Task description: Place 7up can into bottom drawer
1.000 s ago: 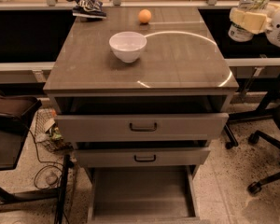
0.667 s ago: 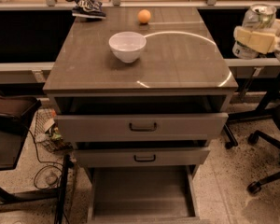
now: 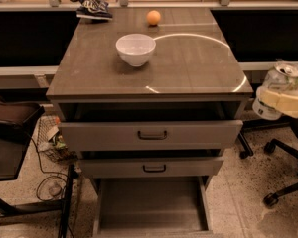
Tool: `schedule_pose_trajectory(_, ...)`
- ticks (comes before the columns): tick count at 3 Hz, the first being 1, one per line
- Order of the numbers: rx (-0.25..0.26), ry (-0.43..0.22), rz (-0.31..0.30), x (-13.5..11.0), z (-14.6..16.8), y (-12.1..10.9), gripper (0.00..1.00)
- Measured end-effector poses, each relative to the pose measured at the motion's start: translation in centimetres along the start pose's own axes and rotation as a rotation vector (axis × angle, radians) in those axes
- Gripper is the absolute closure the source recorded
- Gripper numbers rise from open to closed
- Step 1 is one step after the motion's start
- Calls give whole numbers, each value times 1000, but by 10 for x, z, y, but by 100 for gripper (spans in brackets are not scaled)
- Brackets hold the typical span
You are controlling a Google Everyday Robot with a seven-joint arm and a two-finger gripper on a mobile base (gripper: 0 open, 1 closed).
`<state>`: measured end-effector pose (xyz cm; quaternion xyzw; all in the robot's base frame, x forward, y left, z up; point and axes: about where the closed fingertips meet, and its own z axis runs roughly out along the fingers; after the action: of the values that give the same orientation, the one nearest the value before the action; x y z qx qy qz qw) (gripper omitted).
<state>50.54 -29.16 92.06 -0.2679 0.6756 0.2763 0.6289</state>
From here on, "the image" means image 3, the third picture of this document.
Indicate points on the drawer with handle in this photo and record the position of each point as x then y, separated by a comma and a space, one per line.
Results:
151, 167
129, 136

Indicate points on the white ceramic bowl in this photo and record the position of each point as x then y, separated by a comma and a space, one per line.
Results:
135, 49

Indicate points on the open bottom drawer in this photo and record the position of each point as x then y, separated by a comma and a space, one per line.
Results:
152, 208

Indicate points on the top drawer with handle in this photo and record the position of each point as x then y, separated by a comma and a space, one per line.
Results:
129, 136

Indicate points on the grey drawer cabinet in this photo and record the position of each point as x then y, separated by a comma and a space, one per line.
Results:
191, 76

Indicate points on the black side table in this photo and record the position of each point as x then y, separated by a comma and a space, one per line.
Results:
17, 124

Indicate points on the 7up soda can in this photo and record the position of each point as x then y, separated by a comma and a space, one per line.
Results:
282, 78

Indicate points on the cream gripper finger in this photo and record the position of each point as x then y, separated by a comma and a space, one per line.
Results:
281, 102

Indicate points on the wire basket with items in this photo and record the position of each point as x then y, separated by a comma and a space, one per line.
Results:
50, 141

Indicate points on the orange fruit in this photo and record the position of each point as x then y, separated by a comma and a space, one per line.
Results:
153, 17

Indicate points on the dark chip bag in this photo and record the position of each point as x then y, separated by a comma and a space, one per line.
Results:
93, 9

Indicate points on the middle drawer with handle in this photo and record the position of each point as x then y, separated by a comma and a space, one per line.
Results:
151, 167

